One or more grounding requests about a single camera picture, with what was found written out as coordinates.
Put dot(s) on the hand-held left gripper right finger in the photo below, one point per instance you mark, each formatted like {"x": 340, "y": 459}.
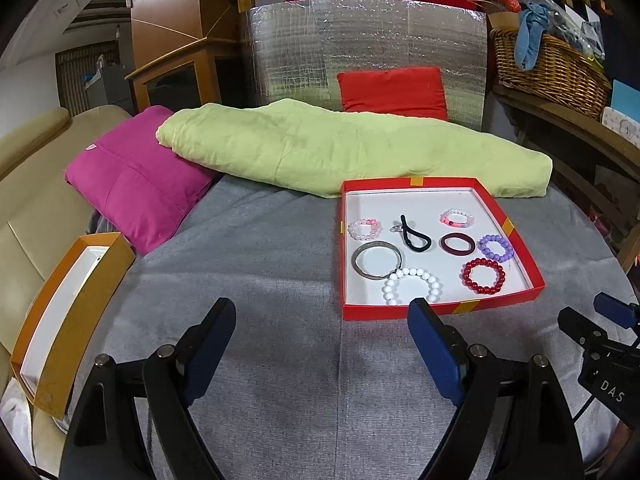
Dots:
{"x": 435, "y": 350}

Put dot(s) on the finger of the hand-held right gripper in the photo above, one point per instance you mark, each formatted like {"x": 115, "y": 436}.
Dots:
{"x": 612, "y": 305}
{"x": 575, "y": 322}

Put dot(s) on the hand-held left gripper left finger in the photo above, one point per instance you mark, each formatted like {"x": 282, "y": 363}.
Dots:
{"x": 210, "y": 355}

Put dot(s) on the silver bangle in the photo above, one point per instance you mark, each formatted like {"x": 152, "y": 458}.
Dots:
{"x": 356, "y": 260}

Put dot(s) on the red shallow box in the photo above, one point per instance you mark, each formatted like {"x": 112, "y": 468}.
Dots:
{"x": 430, "y": 200}

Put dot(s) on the orange box lid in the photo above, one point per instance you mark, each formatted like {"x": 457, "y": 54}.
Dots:
{"x": 65, "y": 360}

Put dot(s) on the white patterned box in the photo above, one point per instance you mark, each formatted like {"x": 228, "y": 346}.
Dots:
{"x": 620, "y": 125}

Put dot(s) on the magenta pillow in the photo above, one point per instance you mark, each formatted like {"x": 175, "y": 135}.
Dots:
{"x": 140, "y": 185}

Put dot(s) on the wooden shelf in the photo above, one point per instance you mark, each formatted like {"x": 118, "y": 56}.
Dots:
{"x": 550, "y": 110}

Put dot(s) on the white cloth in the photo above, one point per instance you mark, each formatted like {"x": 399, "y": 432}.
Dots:
{"x": 15, "y": 425}

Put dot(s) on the teal card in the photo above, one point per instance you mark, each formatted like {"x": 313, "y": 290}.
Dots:
{"x": 625, "y": 95}

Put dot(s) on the light green blanket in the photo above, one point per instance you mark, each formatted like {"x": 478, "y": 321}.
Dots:
{"x": 325, "y": 145}

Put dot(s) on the wicker basket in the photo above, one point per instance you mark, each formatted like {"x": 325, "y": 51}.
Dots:
{"x": 550, "y": 70}

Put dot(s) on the beige sofa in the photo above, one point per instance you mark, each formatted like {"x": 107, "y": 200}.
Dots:
{"x": 35, "y": 170}

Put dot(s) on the red pillow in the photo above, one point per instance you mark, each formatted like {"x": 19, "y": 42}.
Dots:
{"x": 390, "y": 90}

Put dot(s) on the blue cloth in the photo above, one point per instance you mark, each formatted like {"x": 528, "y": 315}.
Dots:
{"x": 530, "y": 35}

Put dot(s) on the clear plastic bag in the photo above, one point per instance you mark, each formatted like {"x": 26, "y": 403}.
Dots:
{"x": 575, "y": 25}

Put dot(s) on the slatted wooden screen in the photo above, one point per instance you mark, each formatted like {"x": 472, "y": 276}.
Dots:
{"x": 70, "y": 75}

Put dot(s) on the silver foil panel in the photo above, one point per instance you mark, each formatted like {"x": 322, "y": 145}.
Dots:
{"x": 350, "y": 35}

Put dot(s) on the wooden cabinet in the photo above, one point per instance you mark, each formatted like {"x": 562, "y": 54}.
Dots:
{"x": 165, "y": 0}

